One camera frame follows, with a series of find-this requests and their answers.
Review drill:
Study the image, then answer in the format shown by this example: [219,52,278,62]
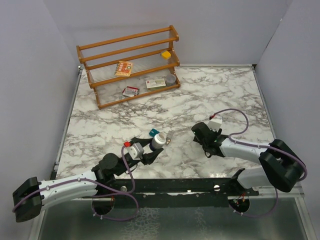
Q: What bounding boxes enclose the blue and grey pill organizer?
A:
[149,128,174,145]

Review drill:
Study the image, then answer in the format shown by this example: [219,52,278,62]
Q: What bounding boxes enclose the white pill bottle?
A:
[149,132,167,151]

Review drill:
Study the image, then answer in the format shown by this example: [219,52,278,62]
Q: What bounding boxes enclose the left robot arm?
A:
[12,133,166,223]

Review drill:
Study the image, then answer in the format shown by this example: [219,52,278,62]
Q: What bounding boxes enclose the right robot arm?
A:
[191,122,306,196]

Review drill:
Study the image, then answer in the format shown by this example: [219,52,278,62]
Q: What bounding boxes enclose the red white medicine box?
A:
[122,86,140,97]

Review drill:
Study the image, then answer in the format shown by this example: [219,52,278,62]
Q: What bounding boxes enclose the green white medicine box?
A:
[145,78,167,91]

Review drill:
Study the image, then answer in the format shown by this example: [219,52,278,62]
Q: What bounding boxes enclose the clear round plastic jar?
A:
[165,74,176,87]

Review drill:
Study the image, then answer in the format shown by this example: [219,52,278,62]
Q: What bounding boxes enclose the orange spiral notebook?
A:
[114,61,134,77]

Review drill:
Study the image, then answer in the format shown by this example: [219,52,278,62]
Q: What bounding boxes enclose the wooden three-tier shelf rack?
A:
[76,25,181,110]

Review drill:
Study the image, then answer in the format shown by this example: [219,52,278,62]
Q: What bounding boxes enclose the yellow lidded small jar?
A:
[160,50,172,60]

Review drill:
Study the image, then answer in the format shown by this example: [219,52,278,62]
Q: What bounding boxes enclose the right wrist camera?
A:
[207,114,223,132]

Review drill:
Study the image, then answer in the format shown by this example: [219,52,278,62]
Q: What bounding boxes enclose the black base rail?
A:
[82,174,261,209]

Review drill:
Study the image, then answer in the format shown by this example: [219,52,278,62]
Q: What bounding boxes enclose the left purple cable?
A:
[11,144,140,221]

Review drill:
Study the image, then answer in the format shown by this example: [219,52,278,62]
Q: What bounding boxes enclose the purple cable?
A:
[11,144,140,221]
[212,108,308,218]

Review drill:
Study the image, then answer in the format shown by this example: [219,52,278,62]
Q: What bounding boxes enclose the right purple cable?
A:
[212,108,308,218]

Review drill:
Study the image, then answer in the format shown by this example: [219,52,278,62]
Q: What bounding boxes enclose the aluminium frame rail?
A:
[257,182,305,201]

